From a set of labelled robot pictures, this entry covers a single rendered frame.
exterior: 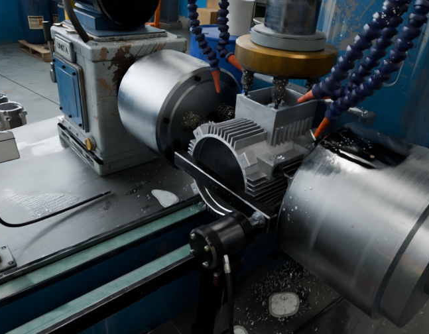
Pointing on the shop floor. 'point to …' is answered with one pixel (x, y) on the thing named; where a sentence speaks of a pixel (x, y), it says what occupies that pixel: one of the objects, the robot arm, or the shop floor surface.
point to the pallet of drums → (41, 6)
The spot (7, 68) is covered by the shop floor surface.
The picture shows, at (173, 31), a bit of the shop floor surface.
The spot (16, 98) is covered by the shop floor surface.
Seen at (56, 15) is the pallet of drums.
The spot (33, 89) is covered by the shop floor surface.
